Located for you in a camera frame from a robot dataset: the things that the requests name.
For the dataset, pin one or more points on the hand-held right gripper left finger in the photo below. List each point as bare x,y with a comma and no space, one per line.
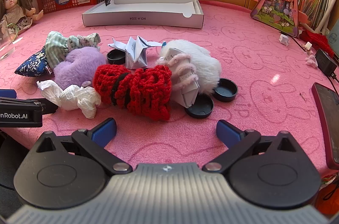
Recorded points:
104,131

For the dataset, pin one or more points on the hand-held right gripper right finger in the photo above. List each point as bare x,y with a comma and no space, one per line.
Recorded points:
227,132

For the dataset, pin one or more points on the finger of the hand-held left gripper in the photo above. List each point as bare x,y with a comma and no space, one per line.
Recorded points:
8,94
49,107

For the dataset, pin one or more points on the white tissue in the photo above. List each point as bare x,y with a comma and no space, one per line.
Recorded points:
71,99

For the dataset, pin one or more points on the black round lid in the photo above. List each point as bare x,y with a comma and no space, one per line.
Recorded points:
225,90
115,56
199,107

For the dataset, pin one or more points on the blue floral fabric pouch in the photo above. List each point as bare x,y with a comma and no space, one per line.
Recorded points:
33,65

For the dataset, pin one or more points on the purple plush toy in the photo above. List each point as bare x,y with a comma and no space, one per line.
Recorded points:
76,65

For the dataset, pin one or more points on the grey paper boat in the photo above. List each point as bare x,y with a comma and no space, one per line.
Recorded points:
189,96

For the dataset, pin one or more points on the red crocheted pouch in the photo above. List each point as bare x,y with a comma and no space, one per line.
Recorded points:
148,91

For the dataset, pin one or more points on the green checked cloth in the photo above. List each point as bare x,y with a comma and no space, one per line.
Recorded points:
57,46

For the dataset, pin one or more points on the white fluffy plush toy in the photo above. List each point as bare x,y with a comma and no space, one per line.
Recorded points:
201,62

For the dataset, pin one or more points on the clear glass jar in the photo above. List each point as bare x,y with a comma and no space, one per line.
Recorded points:
5,41

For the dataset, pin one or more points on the folded white origami paper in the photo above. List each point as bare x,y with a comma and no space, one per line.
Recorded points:
135,54

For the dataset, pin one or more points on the pink bunny print table mat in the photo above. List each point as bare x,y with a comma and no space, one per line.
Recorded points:
264,54

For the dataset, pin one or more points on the pink chenille stem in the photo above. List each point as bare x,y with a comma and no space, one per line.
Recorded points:
176,59

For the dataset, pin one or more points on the brown haired baby doll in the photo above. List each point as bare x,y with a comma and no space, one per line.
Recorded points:
12,1

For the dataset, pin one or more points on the dark red smartphone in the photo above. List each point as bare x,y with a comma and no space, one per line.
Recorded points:
327,120

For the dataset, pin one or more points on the small white paper cube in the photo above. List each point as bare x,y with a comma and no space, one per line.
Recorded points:
285,40

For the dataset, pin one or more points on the small pink fuzzy scrap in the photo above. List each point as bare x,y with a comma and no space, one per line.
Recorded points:
311,60

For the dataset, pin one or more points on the black power adapter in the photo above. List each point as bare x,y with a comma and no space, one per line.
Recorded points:
327,62

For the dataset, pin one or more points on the red knitted piece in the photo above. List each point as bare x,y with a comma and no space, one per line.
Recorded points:
317,41

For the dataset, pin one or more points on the grey-blue folder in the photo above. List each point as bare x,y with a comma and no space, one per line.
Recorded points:
334,33

